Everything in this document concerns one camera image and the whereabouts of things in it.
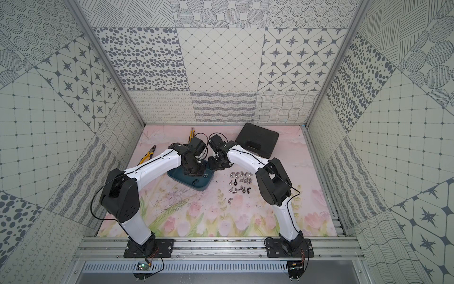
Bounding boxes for teal plastic storage box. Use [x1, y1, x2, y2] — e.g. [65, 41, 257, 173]
[167, 160, 215, 191]

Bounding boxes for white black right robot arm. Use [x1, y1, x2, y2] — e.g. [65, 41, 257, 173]
[208, 134, 305, 254]

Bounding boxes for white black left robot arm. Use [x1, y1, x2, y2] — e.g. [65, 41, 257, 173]
[98, 137, 213, 256]

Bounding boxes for yellow black pliers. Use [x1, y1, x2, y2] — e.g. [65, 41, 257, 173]
[138, 145, 156, 165]

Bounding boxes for black plastic tool case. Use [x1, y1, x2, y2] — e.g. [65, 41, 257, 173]
[235, 123, 279, 159]

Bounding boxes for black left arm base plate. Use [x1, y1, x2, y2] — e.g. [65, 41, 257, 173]
[124, 233, 175, 259]

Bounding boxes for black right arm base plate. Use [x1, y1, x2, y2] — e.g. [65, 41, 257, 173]
[264, 231, 314, 258]

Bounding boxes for aluminium mounting rail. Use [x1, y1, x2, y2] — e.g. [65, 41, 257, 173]
[74, 237, 365, 261]

